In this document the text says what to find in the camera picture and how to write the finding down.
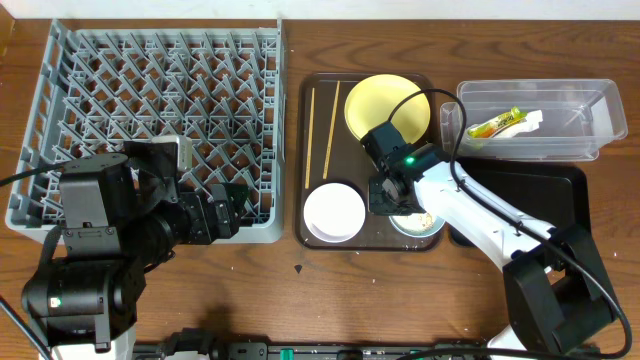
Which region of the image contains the light blue bowl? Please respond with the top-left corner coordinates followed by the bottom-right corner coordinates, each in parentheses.
top-left (389, 213), bottom-right (445, 238)

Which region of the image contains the pink bowl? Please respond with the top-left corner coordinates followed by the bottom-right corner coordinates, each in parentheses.
top-left (303, 183), bottom-right (366, 244)

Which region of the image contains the green snack wrapper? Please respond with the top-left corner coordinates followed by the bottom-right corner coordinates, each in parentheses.
top-left (466, 107), bottom-right (527, 138)

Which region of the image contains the wooden chopstick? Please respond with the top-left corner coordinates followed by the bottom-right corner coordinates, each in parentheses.
top-left (322, 81), bottom-right (341, 180)
top-left (304, 87), bottom-right (316, 189)

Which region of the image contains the white napkin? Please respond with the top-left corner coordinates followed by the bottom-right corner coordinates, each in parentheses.
top-left (493, 110), bottom-right (543, 139)

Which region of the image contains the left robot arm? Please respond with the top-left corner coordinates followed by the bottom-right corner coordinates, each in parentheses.
top-left (22, 141), bottom-right (249, 359)

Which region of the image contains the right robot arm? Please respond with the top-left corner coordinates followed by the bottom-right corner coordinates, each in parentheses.
top-left (361, 122), bottom-right (628, 358)

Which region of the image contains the black waste tray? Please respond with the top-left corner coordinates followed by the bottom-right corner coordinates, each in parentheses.
top-left (458, 157), bottom-right (591, 231)

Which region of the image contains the yellow plate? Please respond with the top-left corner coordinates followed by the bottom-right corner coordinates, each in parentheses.
top-left (344, 74), bottom-right (431, 144)

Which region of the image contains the dark brown serving tray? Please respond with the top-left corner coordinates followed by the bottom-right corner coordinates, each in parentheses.
top-left (295, 73), bottom-right (443, 252)

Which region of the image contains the clear plastic bin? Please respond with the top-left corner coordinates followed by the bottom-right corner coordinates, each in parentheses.
top-left (457, 79), bottom-right (628, 162)

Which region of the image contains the grey dish rack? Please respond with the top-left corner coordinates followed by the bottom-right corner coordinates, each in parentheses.
top-left (5, 21), bottom-right (286, 244)

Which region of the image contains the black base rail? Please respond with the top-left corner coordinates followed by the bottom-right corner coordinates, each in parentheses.
top-left (132, 328), bottom-right (479, 360)

